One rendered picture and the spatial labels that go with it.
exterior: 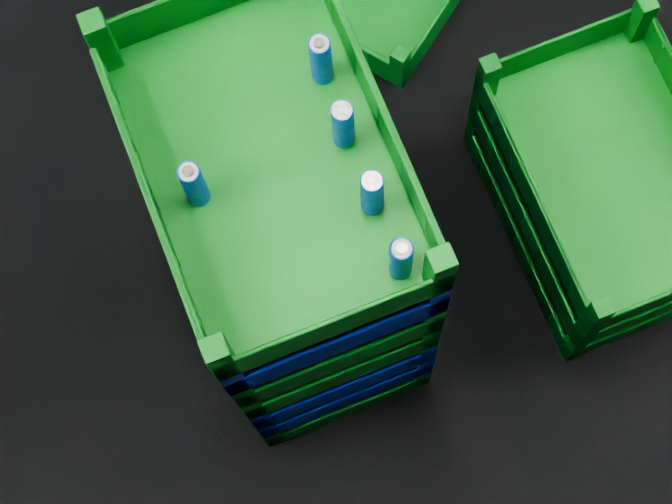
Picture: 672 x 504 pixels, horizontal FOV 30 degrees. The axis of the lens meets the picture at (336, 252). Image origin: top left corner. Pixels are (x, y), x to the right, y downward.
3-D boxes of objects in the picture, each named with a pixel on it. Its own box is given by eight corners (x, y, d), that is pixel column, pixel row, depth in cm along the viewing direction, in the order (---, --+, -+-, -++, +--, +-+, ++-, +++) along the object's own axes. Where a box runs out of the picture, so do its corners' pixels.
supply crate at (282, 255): (95, 56, 106) (73, 14, 98) (317, -28, 107) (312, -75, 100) (217, 382, 99) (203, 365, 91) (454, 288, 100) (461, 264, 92)
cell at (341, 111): (348, 95, 97) (350, 125, 103) (326, 104, 97) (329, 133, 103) (357, 116, 97) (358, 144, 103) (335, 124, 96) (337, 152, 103)
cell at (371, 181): (378, 165, 96) (378, 191, 102) (356, 174, 95) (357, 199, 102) (387, 186, 95) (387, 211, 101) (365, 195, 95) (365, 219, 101)
